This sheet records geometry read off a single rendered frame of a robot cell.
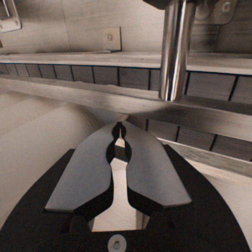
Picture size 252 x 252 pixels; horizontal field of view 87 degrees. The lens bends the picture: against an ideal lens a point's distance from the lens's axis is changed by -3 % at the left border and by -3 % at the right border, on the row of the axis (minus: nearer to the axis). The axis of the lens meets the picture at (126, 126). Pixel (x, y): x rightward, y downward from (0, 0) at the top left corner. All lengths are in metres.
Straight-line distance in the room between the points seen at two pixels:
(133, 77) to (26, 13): 0.26
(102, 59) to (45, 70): 0.12
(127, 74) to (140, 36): 0.06
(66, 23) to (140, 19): 0.13
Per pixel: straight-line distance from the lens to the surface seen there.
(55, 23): 0.31
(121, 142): 0.17
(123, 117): 0.16
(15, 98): 0.20
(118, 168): 0.27
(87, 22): 0.26
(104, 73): 0.18
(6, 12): 0.41
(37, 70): 0.29
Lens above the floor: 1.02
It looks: 48 degrees down
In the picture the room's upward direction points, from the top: 136 degrees counter-clockwise
